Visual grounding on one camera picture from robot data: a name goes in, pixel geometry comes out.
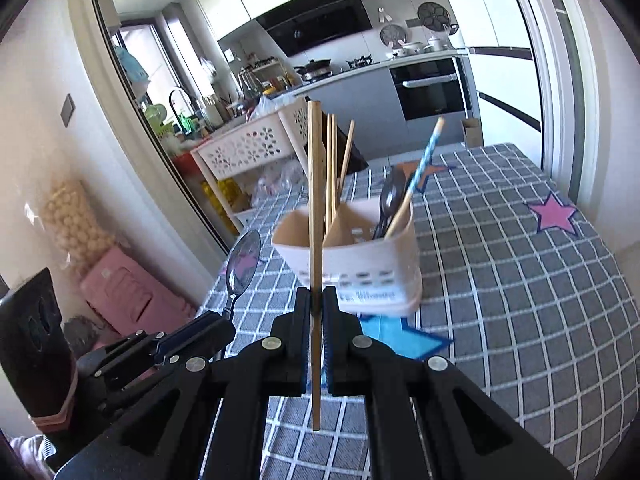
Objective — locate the grey checked tablecloth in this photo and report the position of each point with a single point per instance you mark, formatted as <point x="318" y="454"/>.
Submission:
<point x="543" y="322"/>

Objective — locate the black wok on stove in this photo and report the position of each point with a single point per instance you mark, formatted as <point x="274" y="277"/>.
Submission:
<point x="314" y="70"/>

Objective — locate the white refrigerator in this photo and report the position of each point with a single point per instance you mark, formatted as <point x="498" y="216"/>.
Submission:
<point x="505" y="73"/>

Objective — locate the beige flower-pattern trolley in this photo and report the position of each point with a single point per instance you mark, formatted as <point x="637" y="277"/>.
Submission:
<point x="252" y="145"/>

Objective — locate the round black wall pan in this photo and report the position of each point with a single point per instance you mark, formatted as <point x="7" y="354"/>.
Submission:
<point x="436" y="18"/>

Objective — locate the pink plastic stool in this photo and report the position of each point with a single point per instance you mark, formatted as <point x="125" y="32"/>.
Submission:
<point x="131" y="299"/>

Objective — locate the cardboard box on floor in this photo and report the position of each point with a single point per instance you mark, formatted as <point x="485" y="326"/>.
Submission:
<point x="472" y="132"/>

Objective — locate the black range hood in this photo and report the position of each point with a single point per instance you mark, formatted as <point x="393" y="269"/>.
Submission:
<point x="299" y="25"/>

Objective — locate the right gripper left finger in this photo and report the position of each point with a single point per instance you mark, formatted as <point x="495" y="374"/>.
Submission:
<point x="202" y="419"/>

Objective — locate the black built-in oven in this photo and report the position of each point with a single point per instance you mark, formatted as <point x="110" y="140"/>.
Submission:
<point x="431" y="88"/>

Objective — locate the black kitchen faucet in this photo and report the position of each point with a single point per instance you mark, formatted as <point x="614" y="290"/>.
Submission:
<point x="184" y="110"/>

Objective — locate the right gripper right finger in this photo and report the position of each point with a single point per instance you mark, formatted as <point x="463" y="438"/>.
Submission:
<point x="425" y="419"/>

